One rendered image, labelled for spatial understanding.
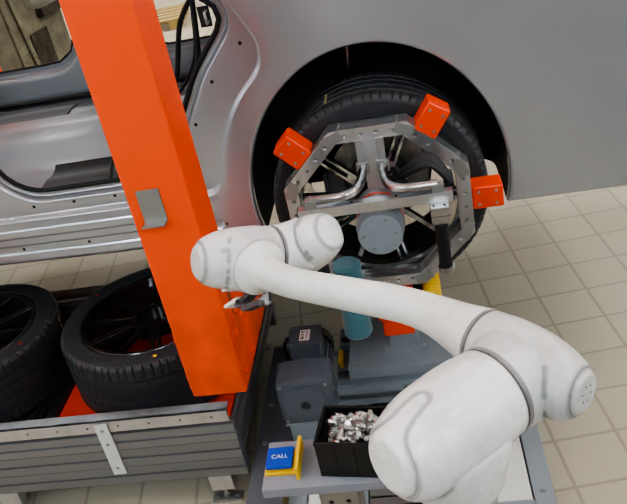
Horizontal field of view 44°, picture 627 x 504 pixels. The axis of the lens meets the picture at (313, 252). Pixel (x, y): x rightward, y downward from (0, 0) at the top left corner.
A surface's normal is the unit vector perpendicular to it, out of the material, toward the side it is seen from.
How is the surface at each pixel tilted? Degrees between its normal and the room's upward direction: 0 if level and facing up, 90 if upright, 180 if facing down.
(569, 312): 0
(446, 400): 19
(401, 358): 0
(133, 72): 90
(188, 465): 90
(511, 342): 11
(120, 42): 90
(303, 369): 0
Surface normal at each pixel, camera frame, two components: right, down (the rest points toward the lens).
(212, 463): -0.07, 0.51
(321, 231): 0.44, -0.32
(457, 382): -0.11, -0.80
